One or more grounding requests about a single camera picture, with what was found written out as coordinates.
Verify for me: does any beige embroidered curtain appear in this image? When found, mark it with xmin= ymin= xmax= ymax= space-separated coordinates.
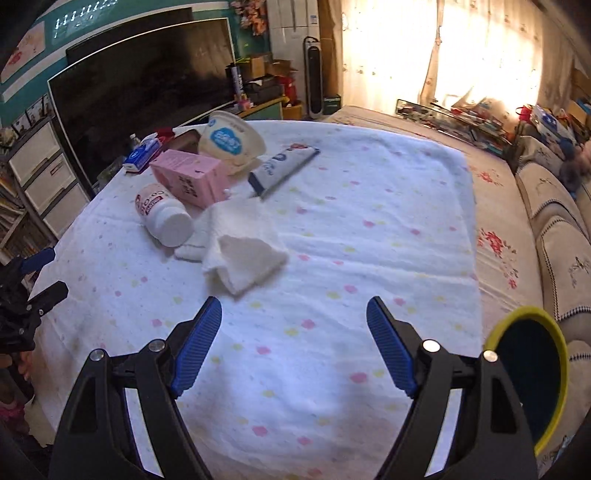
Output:
xmin=418 ymin=0 xmax=578 ymax=109

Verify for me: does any blue star-print bag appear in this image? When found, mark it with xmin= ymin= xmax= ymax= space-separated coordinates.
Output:
xmin=531 ymin=105 xmax=578 ymax=144

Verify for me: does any black tower fan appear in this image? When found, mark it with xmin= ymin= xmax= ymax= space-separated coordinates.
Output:
xmin=302 ymin=36 xmax=324 ymax=116

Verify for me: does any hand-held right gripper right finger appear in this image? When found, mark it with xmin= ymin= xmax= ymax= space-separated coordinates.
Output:
xmin=366 ymin=295 xmax=539 ymax=480

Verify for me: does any white paper napkin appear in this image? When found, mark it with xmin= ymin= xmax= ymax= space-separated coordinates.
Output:
xmin=174 ymin=196 xmax=289 ymax=296

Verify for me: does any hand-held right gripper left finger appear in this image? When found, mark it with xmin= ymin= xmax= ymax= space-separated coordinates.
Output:
xmin=48 ymin=295 xmax=223 ymax=480

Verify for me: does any yellow-rimmed black bin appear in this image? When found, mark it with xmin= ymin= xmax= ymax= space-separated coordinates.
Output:
xmin=483 ymin=307 xmax=570 ymax=455

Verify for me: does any hanging flower decoration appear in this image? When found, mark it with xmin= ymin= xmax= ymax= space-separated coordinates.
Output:
xmin=228 ymin=0 xmax=269 ymax=35

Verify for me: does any beige floral mat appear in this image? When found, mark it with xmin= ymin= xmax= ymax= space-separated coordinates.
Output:
xmin=321 ymin=105 xmax=546 ymax=335

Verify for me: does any large curved television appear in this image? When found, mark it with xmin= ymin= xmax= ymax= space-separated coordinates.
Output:
xmin=47 ymin=17 xmax=236 ymax=197

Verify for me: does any pink milk carton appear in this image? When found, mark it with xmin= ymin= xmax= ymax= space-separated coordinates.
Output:
xmin=151 ymin=148 xmax=232 ymax=208

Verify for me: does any pink cartoon wall poster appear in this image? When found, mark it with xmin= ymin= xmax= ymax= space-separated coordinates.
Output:
xmin=0 ymin=21 xmax=46 ymax=84

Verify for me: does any blue tissue pack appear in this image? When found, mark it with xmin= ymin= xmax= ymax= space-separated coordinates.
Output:
xmin=124 ymin=138 xmax=163 ymax=174

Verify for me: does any beige sofa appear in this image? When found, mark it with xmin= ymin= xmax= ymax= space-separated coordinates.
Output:
xmin=510 ymin=136 xmax=591 ymax=370

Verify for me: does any white toothpaste tube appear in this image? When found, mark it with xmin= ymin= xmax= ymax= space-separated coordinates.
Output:
xmin=248 ymin=144 xmax=321 ymax=199

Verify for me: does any white tub with blue label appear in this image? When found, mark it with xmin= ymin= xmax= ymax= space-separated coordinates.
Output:
xmin=198 ymin=111 xmax=266 ymax=174

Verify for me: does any white plastic drawer unit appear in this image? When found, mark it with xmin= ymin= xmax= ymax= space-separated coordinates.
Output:
xmin=7 ymin=117 xmax=90 ymax=241

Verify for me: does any stack of cardboard boxes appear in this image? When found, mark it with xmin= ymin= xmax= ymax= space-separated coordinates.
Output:
xmin=566 ymin=67 xmax=591 ymax=125

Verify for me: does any white pill bottle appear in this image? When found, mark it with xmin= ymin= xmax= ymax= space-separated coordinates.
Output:
xmin=135 ymin=183 xmax=195 ymax=247

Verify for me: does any dotted white tablecloth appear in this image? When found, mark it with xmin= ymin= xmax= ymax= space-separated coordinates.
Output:
xmin=30 ymin=119 xmax=483 ymax=480

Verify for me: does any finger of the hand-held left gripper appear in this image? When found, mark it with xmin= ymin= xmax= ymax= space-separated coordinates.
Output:
xmin=18 ymin=247 xmax=57 ymax=275
xmin=28 ymin=281 xmax=70 ymax=319

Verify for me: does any white standing air conditioner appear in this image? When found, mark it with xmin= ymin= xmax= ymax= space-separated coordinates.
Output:
xmin=270 ymin=0 xmax=321 ymax=61

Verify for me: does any open cardboard box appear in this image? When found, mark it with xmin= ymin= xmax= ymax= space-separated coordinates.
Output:
xmin=265 ymin=59 xmax=298 ymax=79
xmin=249 ymin=54 xmax=273 ymax=79

